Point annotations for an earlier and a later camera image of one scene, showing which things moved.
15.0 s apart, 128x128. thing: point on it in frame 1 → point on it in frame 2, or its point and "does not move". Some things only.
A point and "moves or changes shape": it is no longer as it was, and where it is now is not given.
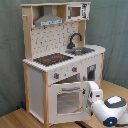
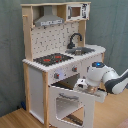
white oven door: (68, 102) moves or changes shape
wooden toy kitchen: (59, 63) does not move
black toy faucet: (71, 45) does not move
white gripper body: (95, 93) → (82, 84)
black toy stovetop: (53, 59) does not move
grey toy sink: (79, 51) does not move
